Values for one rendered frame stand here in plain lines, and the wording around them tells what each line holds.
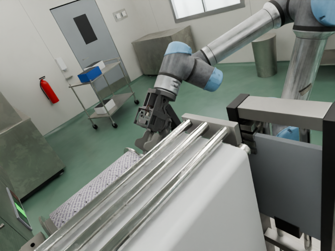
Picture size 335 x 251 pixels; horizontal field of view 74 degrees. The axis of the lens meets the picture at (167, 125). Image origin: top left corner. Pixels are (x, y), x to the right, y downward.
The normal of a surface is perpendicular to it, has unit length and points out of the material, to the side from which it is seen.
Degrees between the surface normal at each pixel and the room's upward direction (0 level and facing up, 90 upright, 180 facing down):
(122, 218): 0
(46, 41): 90
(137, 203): 0
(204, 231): 90
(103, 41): 90
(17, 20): 90
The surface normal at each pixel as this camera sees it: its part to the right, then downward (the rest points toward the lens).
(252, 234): 0.66, 0.17
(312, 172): -0.67, 0.56
